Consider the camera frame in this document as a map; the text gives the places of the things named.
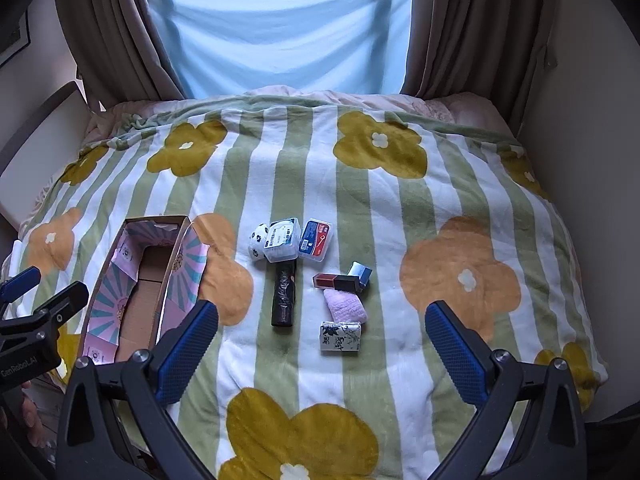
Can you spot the person's left hand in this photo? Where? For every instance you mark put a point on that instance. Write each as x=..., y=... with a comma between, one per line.
x=31, y=412

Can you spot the light blue sheet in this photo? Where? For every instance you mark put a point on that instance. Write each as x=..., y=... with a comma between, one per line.
x=285, y=30

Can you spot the dark picture frame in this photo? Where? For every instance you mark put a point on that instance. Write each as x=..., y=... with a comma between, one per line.
x=12, y=40

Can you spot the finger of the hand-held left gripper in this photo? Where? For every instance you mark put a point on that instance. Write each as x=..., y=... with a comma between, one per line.
x=55, y=310
x=21, y=280

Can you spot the dark red slim box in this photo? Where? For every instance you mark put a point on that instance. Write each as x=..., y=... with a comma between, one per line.
x=332, y=281

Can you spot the cardboard box with pink print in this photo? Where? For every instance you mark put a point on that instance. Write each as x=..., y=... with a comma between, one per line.
x=145, y=280

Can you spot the small soccer ball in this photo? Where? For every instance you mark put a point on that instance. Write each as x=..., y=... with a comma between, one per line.
x=257, y=242

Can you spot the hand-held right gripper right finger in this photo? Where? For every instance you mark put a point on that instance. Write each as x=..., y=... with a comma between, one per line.
x=457, y=355

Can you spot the small blue box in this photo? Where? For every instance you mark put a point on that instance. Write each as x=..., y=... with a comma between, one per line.
x=361, y=276

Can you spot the white side board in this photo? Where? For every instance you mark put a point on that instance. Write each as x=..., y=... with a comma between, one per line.
x=35, y=150

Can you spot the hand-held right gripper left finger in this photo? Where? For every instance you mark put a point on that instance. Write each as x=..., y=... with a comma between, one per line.
x=190, y=355

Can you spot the striped floral blanket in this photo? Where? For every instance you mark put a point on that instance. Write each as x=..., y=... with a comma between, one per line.
x=310, y=160

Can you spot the clear box with white label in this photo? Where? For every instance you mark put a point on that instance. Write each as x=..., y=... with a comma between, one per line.
x=281, y=240

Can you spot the white floral printed box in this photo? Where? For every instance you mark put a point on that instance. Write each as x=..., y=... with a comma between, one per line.
x=341, y=338

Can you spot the pink cloth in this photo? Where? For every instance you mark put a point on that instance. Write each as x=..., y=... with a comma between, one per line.
x=345, y=306

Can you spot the floss pick box red-blue label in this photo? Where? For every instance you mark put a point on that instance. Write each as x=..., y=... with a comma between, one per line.
x=315, y=240

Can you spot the brown curtain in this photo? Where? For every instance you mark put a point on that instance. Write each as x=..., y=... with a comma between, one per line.
x=115, y=25
x=475, y=25

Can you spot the pink quilt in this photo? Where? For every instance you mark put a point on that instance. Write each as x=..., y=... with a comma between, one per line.
x=450, y=105

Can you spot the black trash bag roll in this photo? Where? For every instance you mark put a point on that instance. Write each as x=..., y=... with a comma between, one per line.
x=285, y=295

